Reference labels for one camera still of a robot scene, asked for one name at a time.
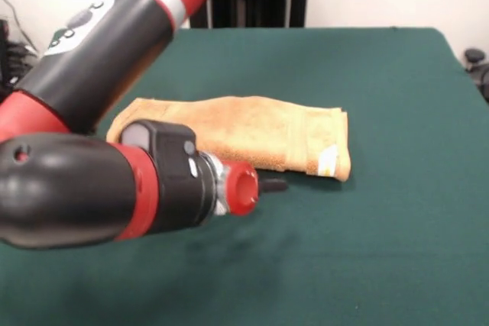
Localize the thin wall cable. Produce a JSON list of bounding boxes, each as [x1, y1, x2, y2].
[[0, 0, 39, 53]]

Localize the dark green table cloth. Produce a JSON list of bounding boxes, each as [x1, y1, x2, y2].
[[0, 27, 489, 326]]

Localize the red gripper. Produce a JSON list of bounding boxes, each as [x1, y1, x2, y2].
[[222, 160, 289, 217]]

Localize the tan terry towel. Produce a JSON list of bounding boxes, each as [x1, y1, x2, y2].
[[105, 95, 352, 183]]

